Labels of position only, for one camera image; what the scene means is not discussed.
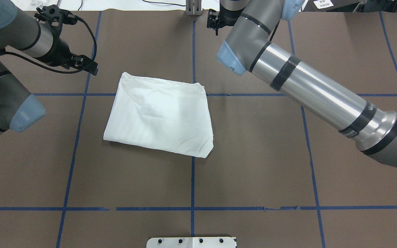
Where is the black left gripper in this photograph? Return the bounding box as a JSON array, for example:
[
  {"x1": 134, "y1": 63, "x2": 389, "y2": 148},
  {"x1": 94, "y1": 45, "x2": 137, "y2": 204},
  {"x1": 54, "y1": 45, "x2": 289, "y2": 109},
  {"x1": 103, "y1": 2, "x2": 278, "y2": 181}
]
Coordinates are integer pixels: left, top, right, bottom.
[{"x1": 34, "y1": 5, "x2": 98, "y2": 76}]

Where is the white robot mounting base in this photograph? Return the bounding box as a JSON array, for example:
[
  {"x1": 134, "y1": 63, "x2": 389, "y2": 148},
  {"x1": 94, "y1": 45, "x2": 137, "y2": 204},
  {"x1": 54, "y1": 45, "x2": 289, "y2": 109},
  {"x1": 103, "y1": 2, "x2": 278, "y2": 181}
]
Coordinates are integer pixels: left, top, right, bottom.
[{"x1": 146, "y1": 236, "x2": 237, "y2": 248}]

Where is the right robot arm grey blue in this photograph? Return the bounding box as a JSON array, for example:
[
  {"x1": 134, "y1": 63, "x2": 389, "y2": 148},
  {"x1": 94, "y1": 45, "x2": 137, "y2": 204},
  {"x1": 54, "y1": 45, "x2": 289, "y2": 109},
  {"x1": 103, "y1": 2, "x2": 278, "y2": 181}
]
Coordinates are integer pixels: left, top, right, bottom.
[{"x1": 207, "y1": 0, "x2": 397, "y2": 168}]

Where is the grey aluminium frame post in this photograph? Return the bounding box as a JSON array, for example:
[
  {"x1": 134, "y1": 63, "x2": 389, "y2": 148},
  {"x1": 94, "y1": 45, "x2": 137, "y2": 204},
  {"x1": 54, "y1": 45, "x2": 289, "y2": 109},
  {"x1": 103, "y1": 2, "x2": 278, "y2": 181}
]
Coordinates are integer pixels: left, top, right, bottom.
[{"x1": 185, "y1": 0, "x2": 203, "y2": 16}]

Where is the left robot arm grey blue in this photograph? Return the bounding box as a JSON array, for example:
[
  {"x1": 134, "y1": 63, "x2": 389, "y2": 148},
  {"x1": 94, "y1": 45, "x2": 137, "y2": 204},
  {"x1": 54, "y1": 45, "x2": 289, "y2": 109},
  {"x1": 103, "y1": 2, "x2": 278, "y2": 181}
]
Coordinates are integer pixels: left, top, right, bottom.
[{"x1": 0, "y1": 0, "x2": 98, "y2": 135}]

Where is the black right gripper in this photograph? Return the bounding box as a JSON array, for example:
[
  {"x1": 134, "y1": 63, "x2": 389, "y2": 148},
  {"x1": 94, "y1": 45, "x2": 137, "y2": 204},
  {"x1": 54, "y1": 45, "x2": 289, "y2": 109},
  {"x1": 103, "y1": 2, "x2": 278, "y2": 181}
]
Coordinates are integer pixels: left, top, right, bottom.
[{"x1": 207, "y1": 10, "x2": 235, "y2": 36}]

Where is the white long-sleeve printed shirt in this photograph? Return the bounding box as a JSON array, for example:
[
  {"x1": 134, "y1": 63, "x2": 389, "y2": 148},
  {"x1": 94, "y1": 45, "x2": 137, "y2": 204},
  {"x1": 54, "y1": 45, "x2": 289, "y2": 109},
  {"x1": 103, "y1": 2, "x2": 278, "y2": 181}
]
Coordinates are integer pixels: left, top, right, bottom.
[{"x1": 103, "y1": 72, "x2": 214, "y2": 158}]

